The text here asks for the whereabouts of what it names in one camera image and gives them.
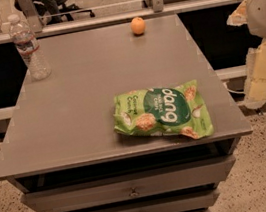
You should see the clear plastic water bottle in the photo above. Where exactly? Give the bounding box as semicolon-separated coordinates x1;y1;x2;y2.
8;14;51;81

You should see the black office chair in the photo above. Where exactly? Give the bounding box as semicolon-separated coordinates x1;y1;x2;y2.
13;0;96;31

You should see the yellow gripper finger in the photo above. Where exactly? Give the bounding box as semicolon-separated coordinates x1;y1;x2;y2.
226;0;248;27
244;38;266;109

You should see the grey drawer cabinet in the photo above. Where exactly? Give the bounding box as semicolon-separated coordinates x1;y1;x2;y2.
0;15;251;212

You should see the orange fruit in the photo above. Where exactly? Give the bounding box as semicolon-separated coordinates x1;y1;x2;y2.
130;17;146;35

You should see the green rice chip bag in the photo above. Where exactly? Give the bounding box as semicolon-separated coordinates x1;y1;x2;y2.
113;79;214;139

